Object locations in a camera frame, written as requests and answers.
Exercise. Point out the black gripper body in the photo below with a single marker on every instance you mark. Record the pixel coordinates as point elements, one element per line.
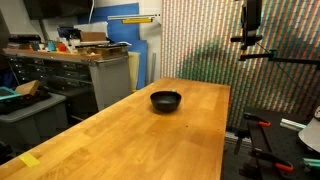
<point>250,18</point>

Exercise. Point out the black bowl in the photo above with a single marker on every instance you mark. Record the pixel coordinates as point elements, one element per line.
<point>165,101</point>

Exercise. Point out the wooden block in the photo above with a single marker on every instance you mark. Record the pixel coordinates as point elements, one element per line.
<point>28,87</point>

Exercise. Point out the yellow spirit level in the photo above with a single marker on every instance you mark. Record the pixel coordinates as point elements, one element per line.
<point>136,21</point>

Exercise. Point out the aluminium extrusion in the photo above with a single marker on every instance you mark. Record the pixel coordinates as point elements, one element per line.
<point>292,124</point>

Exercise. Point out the small blue board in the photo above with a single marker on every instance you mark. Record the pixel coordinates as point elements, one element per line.
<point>141,63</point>

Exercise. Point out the black flat bar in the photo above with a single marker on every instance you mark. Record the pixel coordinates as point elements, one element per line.
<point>259,138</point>

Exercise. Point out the large blue board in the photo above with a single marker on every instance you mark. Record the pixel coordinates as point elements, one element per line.
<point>125,28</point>

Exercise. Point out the beige foam board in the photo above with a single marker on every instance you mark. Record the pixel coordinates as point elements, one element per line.
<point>133,71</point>

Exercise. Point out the white rounded object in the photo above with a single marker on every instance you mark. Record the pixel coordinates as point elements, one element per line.
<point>311,136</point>

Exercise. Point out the black breadboard table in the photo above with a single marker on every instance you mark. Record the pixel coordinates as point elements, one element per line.
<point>286,146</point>

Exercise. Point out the grey perforated panel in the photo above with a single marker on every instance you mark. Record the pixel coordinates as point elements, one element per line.
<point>111,83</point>

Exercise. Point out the teal bar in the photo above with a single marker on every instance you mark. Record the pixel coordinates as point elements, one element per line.
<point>312,162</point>

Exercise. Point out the cardboard box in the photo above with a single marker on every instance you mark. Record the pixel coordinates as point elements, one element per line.
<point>92,36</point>

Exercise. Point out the white paper sheet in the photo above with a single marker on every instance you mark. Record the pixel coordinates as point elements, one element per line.
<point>91,26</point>

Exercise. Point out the orange container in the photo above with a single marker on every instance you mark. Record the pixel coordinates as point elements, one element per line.
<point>61,47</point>

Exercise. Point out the teal cup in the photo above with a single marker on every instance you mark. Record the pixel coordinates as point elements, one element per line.
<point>51,45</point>

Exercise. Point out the wooden workbench top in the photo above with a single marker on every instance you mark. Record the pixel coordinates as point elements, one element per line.
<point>50,55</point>

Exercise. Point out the black drawer cabinet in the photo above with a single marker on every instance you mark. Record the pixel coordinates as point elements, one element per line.
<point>50,75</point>

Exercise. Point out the black box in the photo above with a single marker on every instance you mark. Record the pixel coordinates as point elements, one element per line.
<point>24,38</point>

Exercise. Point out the grey plastic bin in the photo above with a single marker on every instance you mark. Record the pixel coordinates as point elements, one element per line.
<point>30,120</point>

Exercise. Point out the teal tray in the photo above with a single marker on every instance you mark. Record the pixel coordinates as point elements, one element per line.
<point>7,93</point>

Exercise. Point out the yellow tape piece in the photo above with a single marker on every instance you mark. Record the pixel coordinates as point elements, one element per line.
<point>29,159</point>

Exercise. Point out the black stereo camera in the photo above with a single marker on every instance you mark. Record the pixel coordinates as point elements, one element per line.
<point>238,39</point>

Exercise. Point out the metal wall rail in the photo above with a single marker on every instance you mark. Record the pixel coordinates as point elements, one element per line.
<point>133,16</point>

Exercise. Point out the black wall screen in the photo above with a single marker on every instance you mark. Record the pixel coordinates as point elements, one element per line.
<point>56,7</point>

